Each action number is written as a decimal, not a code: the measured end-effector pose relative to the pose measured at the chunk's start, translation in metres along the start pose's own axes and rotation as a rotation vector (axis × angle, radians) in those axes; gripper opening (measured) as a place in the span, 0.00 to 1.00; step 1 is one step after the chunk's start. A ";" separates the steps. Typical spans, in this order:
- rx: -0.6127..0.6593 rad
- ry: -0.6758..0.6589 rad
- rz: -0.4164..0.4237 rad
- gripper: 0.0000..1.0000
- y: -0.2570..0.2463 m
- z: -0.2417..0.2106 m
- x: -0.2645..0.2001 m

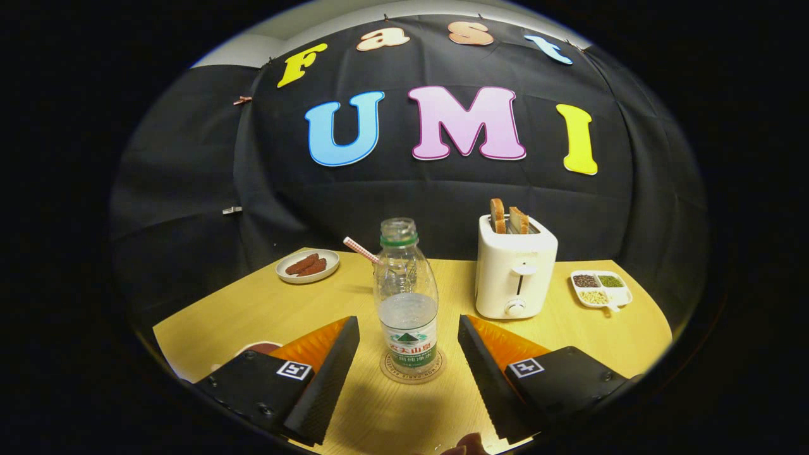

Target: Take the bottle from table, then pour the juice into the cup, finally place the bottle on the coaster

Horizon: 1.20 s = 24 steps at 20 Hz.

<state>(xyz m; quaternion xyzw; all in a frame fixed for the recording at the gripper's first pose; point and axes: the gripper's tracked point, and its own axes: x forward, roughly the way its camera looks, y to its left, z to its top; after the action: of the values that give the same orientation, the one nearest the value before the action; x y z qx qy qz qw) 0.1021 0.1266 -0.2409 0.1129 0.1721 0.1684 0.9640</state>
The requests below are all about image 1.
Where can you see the round cork coaster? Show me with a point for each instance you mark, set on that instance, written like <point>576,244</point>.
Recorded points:
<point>436,373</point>

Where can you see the clear plastic bottle green label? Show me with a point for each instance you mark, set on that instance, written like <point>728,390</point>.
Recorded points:
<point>407,322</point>

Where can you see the reddish brown sausage piece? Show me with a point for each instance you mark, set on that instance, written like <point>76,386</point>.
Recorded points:
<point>316,268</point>
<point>302,262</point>

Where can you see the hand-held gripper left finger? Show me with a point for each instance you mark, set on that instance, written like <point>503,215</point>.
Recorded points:
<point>325,385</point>

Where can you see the white clip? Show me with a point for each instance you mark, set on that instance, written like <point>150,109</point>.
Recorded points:
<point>232,210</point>

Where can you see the white round plate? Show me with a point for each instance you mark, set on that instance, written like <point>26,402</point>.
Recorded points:
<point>287,275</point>

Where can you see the white toaster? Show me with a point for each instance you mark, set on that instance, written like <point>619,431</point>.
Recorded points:
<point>515,272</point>

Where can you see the toast slice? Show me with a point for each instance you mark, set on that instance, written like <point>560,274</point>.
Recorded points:
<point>518,220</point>
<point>498,215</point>

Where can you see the white divided dish with grains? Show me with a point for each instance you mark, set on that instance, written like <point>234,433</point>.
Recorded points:
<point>600,289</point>

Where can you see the copper clip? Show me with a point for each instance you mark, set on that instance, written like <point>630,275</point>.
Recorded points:
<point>242,100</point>

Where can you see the black backdrop cloth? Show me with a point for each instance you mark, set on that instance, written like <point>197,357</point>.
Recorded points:
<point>411,189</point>

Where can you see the wooden table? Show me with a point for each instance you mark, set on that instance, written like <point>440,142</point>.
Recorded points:
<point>404,411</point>

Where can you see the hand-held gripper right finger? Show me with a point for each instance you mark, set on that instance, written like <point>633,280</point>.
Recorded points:
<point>490,385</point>

